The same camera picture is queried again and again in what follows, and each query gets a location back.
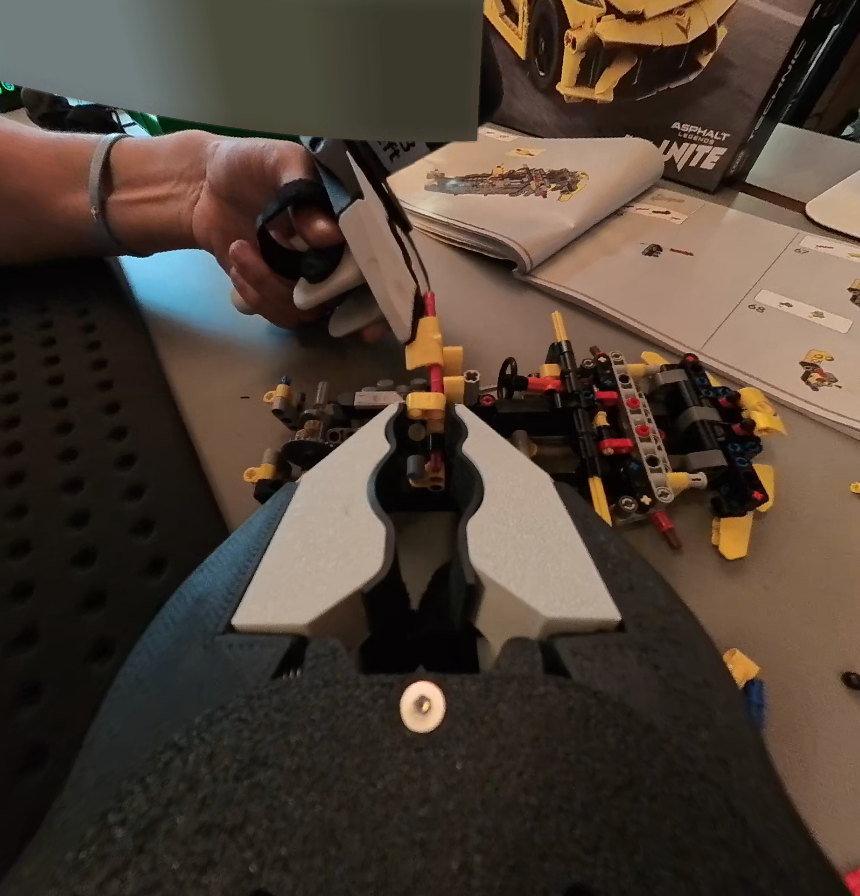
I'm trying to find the lego instruction booklet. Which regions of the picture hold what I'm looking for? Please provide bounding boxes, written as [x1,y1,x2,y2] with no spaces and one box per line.
[386,125,860,450]

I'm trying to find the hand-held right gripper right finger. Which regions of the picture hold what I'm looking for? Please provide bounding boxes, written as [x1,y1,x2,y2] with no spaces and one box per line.
[453,403,623,669]

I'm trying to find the lego set box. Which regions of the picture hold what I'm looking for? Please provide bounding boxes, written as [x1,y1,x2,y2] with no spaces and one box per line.
[481,0,860,195]

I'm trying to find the white board stand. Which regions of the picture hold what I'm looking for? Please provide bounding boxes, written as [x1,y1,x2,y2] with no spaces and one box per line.
[804,160,860,247]

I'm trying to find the black perforated panel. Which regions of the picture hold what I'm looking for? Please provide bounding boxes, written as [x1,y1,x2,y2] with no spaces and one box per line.
[0,258,229,896]

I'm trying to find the scattered small lego pieces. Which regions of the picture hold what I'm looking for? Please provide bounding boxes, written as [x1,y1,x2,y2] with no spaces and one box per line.
[722,647,860,896]

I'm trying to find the grey wristband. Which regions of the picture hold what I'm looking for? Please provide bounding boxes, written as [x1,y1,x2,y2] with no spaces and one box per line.
[87,132,137,256]

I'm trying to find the person's left hand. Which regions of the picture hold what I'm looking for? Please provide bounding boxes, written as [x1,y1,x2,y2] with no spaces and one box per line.
[190,133,392,345]

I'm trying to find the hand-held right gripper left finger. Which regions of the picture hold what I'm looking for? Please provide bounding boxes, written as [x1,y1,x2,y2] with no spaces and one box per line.
[230,403,418,674]

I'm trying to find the small yellow lego connector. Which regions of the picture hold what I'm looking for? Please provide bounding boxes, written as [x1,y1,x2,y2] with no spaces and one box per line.
[404,290,467,421]

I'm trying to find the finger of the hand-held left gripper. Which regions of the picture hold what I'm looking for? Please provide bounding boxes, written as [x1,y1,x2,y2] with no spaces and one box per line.
[383,175,433,296]
[337,149,422,345]

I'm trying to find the black bundle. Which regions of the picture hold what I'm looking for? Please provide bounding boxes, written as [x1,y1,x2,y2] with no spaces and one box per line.
[20,87,127,134]

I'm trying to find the person's left forearm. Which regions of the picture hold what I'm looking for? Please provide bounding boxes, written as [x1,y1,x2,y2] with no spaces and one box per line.
[0,111,214,268]

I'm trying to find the lego car chassis model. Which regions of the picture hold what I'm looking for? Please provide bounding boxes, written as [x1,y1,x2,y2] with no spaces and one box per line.
[243,311,788,562]

